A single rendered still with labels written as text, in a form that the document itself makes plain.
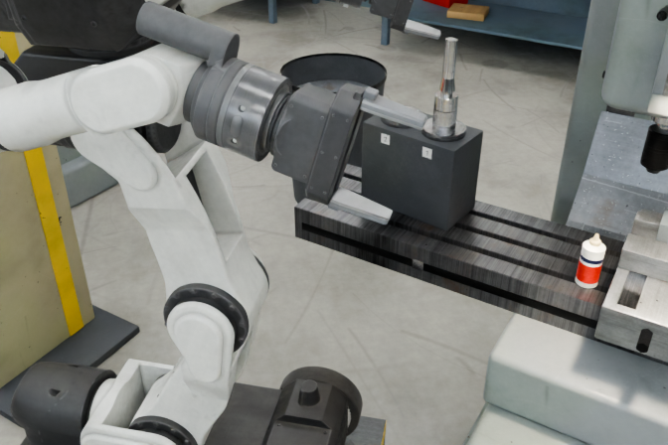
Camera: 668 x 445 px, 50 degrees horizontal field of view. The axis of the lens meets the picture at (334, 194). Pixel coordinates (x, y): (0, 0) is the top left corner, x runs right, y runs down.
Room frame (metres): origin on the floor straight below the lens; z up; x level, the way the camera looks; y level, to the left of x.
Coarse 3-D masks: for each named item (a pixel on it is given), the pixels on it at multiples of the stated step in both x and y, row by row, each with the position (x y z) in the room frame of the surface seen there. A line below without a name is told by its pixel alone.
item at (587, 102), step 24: (600, 0) 1.50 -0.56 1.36; (600, 24) 1.50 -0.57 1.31; (600, 48) 1.49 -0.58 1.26; (600, 72) 1.49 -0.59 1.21; (576, 96) 1.51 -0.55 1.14; (600, 96) 1.48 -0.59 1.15; (576, 120) 1.50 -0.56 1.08; (576, 144) 1.50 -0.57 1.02; (576, 168) 1.49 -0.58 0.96; (576, 192) 1.49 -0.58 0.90; (552, 216) 1.52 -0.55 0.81
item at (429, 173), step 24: (384, 120) 1.35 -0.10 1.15; (456, 120) 1.33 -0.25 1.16; (384, 144) 1.32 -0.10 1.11; (408, 144) 1.29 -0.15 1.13; (432, 144) 1.25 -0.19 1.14; (456, 144) 1.25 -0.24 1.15; (480, 144) 1.31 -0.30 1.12; (384, 168) 1.32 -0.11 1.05; (408, 168) 1.29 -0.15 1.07; (432, 168) 1.25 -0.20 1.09; (456, 168) 1.23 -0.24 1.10; (384, 192) 1.32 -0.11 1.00; (408, 192) 1.28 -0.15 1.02; (432, 192) 1.25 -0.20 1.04; (456, 192) 1.24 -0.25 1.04; (408, 216) 1.28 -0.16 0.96; (432, 216) 1.24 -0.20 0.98; (456, 216) 1.25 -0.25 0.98
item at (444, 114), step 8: (440, 104) 1.29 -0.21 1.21; (448, 104) 1.28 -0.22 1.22; (456, 104) 1.29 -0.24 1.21; (440, 112) 1.29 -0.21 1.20; (448, 112) 1.28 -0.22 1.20; (456, 112) 1.30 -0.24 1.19; (432, 120) 1.31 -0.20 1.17; (440, 120) 1.29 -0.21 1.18; (448, 120) 1.28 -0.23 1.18; (440, 128) 1.29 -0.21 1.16; (448, 128) 1.28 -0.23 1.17
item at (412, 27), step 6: (408, 24) 1.17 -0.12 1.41; (414, 24) 1.17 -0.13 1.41; (420, 24) 1.18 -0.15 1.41; (408, 30) 1.15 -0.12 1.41; (414, 30) 1.15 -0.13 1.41; (420, 30) 1.16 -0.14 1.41; (426, 30) 1.16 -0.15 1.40; (432, 30) 1.17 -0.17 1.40; (438, 30) 1.17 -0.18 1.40; (426, 36) 1.15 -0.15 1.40; (432, 36) 1.15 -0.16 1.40; (438, 36) 1.15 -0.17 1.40
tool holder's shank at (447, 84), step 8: (448, 40) 1.30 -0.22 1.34; (456, 40) 1.30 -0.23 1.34; (448, 48) 1.30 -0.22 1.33; (456, 48) 1.30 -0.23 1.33; (448, 56) 1.30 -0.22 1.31; (448, 64) 1.30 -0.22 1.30; (448, 72) 1.30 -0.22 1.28; (448, 80) 1.29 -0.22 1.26; (440, 88) 1.30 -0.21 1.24; (448, 88) 1.29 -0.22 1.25
